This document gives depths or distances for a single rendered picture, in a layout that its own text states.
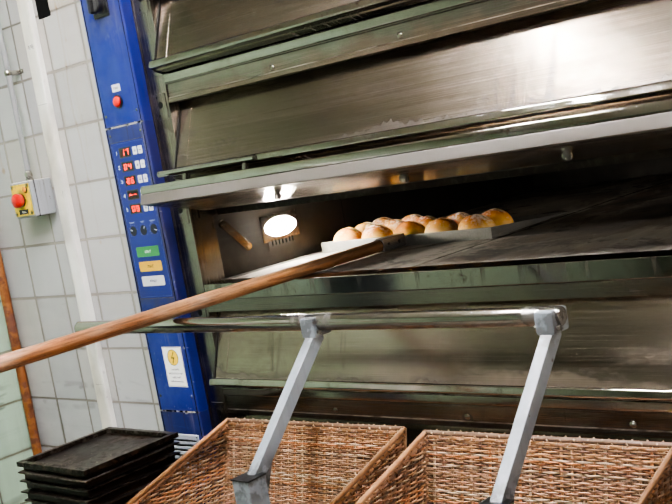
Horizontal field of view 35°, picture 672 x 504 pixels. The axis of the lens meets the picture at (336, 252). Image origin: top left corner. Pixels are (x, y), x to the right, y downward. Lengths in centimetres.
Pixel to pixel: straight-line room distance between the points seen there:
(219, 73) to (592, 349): 107
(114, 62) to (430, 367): 112
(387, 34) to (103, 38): 87
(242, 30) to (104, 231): 78
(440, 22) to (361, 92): 25
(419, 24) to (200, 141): 69
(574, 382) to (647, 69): 58
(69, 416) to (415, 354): 134
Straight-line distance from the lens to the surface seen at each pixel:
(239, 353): 262
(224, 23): 248
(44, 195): 306
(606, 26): 194
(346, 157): 208
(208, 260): 267
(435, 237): 265
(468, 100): 206
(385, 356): 230
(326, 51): 228
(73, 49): 293
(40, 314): 326
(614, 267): 196
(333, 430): 242
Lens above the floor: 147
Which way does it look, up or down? 6 degrees down
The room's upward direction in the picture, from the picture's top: 10 degrees counter-clockwise
